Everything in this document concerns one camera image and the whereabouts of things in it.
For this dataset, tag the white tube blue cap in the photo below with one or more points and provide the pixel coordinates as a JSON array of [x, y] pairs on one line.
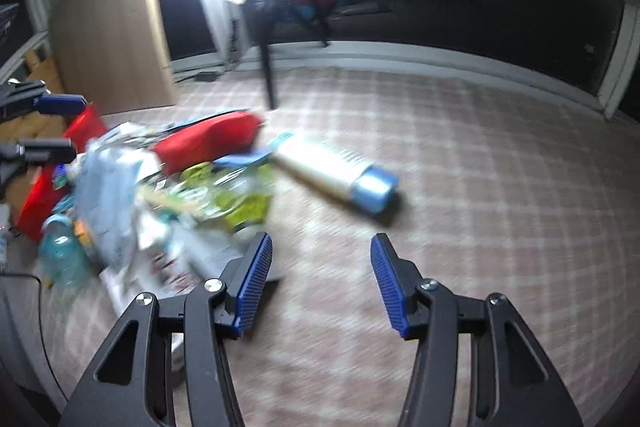
[[343, 175]]

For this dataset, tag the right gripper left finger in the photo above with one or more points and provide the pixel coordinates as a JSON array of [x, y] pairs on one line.
[[127, 383]]

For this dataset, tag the red cardboard box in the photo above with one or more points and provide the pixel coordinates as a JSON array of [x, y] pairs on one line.
[[43, 195]]

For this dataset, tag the green snack bag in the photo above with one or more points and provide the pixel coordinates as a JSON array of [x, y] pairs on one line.
[[230, 198]]

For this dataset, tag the light wood board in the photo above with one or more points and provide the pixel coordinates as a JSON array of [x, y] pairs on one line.
[[113, 52]]

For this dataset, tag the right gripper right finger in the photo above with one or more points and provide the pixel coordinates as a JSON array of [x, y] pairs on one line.
[[513, 381]]

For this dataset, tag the red pouch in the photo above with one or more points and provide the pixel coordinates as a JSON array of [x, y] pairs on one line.
[[207, 140]]

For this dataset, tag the face mask pack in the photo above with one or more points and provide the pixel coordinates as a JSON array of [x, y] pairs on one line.
[[105, 189]]

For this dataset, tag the blue baby bottle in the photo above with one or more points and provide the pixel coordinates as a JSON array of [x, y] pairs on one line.
[[63, 257]]

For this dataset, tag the light stand pole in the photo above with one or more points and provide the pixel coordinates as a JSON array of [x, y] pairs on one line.
[[265, 28]]

